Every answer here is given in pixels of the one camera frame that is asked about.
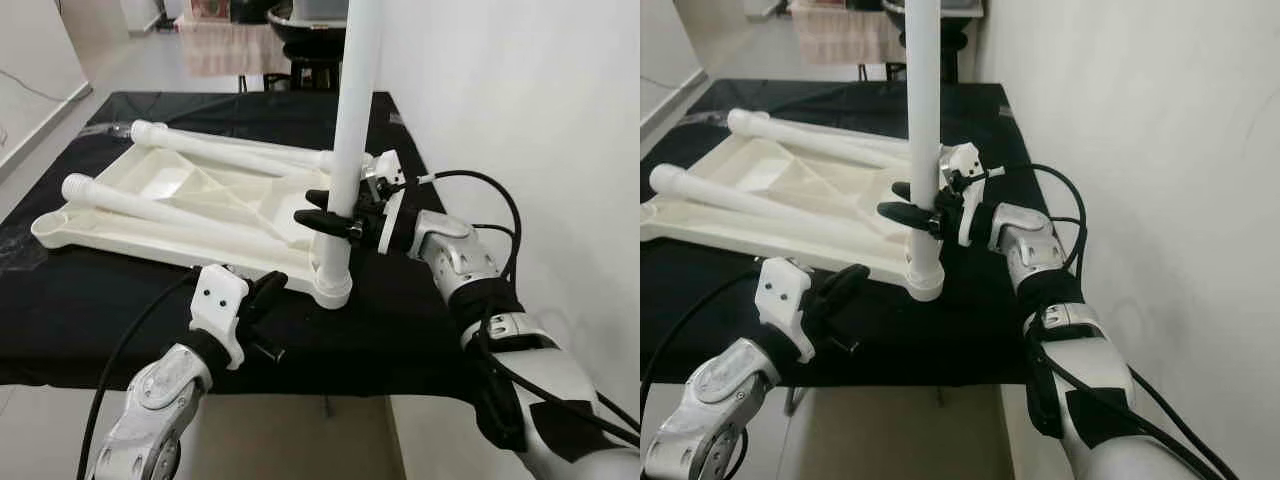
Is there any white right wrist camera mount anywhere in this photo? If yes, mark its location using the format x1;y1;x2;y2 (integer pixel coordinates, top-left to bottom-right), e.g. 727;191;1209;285
938;142;991;249
362;150;413;251

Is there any black round basin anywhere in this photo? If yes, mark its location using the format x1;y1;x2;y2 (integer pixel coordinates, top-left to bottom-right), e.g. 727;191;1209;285
268;8;349;59

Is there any black tablecloth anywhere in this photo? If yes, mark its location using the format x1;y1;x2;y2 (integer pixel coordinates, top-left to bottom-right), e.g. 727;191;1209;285
640;80;1071;386
0;90;531;396

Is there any clear tape cross patch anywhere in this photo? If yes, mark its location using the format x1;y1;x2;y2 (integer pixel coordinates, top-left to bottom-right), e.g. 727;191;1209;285
0;225;49;276

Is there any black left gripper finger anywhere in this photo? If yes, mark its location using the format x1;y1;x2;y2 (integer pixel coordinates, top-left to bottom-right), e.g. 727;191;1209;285
243;270;284;318
810;263;864;314
252;277;291;323
822;270;872;321

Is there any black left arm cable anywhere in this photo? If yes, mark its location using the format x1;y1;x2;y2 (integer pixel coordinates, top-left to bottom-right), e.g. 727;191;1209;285
640;265;771;411
75;270;201;480

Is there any beige cloth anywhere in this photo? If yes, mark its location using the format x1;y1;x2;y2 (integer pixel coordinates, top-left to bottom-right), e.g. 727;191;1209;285
790;5;906;66
175;18;296;79

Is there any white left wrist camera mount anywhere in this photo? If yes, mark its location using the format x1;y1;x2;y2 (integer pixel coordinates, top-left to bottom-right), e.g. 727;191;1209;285
188;263;251;371
755;257;816;363

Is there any black bag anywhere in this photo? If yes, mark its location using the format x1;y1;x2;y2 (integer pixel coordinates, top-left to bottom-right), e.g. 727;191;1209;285
232;0;291;26

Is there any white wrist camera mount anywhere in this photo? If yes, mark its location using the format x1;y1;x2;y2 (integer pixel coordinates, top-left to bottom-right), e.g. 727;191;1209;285
938;142;991;249
362;150;413;251
188;263;251;371
755;257;816;363

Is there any white plastic table top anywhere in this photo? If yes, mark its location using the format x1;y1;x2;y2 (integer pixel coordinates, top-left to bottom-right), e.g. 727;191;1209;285
640;140;946;303
30;150;353;309

